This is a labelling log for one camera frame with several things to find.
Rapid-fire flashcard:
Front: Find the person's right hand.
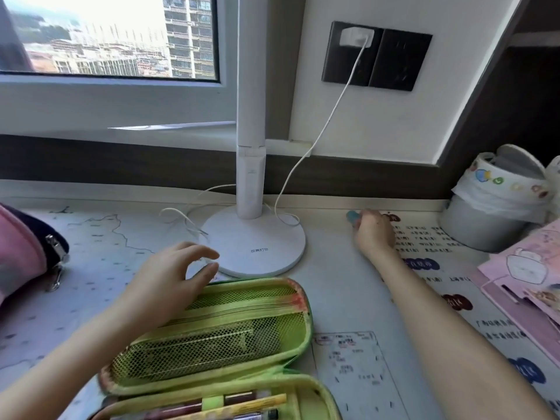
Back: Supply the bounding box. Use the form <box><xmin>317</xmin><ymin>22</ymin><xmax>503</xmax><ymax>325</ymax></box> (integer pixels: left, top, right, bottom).
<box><xmin>352</xmin><ymin>208</ymin><xmax>401</xmax><ymax>263</ymax></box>

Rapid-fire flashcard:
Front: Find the person's left hand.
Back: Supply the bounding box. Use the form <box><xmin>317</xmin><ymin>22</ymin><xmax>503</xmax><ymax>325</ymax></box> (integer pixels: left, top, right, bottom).
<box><xmin>115</xmin><ymin>241</ymin><xmax>221</xmax><ymax>333</ymax></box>

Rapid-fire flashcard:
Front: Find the green pencil case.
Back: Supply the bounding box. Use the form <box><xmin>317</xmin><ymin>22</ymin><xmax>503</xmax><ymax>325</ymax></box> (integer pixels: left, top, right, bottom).
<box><xmin>89</xmin><ymin>277</ymin><xmax>342</xmax><ymax>420</ymax></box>

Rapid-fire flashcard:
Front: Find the pink and navy backpack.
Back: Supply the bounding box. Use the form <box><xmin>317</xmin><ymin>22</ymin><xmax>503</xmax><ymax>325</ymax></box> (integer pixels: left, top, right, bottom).
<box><xmin>0</xmin><ymin>203</ymin><xmax>71</xmax><ymax>307</ymax></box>

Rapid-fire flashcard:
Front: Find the person's left forearm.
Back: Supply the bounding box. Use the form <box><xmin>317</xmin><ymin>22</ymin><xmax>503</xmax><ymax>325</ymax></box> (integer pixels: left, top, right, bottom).
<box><xmin>0</xmin><ymin>301</ymin><xmax>145</xmax><ymax>420</ymax></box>

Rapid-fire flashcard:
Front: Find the person's right forearm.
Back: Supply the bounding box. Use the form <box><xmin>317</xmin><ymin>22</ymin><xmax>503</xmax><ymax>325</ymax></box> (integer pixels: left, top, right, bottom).
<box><xmin>378</xmin><ymin>248</ymin><xmax>560</xmax><ymax>420</ymax></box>

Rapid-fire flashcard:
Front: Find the printed desk mat with map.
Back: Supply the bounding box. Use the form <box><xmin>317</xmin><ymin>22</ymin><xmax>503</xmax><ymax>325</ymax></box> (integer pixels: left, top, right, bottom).
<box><xmin>0</xmin><ymin>207</ymin><xmax>560</xmax><ymax>420</ymax></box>

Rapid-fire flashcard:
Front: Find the grey bin with white liner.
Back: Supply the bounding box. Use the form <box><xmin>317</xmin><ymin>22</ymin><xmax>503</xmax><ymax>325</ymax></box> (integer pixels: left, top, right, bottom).
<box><xmin>439</xmin><ymin>143</ymin><xmax>554</xmax><ymax>253</ymax></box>

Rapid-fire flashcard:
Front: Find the white desk lamp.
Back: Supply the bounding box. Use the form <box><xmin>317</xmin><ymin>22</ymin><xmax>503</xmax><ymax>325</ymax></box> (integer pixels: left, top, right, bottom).
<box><xmin>202</xmin><ymin>0</ymin><xmax>307</xmax><ymax>279</ymax></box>

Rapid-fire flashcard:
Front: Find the pink cardboard organizer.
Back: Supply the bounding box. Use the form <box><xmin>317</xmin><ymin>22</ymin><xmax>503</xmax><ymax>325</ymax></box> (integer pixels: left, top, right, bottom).
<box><xmin>470</xmin><ymin>218</ymin><xmax>560</xmax><ymax>368</ymax></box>

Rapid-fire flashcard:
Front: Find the white framed window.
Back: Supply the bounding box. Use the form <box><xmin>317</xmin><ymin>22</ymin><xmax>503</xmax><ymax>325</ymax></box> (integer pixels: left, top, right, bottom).
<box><xmin>0</xmin><ymin>0</ymin><xmax>239</xmax><ymax>136</ymax></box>

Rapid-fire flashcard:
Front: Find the white panda print bag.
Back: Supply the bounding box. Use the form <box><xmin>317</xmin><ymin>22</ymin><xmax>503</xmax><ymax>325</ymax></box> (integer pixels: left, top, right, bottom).
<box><xmin>544</xmin><ymin>155</ymin><xmax>560</xmax><ymax>193</ymax></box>

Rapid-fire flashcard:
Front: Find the dark wooden shelf unit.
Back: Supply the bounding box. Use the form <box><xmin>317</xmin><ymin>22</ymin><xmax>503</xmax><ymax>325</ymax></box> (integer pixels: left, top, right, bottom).
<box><xmin>433</xmin><ymin>0</ymin><xmax>560</xmax><ymax>167</ymax></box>

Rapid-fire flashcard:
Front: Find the white charger plug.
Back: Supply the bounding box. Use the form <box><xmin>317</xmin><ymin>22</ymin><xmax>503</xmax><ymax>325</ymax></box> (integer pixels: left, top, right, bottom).
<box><xmin>340</xmin><ymin>28</ymin><xmax>375</xmax><ymax>47</ymax></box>

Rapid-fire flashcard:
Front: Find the white charging cable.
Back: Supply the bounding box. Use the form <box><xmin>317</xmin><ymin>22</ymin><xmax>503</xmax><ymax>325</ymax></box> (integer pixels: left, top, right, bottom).
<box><xmin>159</xmin><ymin>43</ymin><xmax>370</xmax><ymax>237</ymax></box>

